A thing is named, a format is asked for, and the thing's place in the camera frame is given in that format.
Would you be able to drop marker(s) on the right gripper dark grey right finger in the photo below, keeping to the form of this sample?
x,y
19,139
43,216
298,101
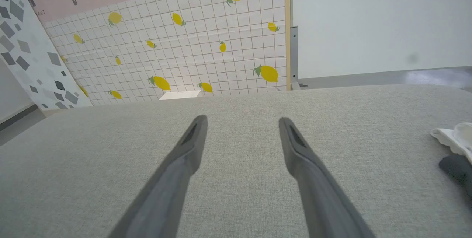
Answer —
x,y
317,193

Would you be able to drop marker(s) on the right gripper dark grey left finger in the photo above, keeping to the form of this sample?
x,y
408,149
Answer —
x,y
166,186

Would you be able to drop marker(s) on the white and black garment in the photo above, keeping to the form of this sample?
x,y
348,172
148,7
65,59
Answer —
x,y
459,138

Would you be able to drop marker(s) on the white box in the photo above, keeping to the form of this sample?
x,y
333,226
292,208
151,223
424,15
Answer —
x,y
180,95

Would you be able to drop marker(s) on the grey metal panel stand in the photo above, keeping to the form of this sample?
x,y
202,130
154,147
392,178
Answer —
x,y
294,57

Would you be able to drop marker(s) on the lemon print tile partition panel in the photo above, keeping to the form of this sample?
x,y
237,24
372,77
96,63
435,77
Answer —
x,y
191,46

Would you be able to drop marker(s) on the white panel with grey shapes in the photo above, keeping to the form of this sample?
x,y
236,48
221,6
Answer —
x,y
25,53

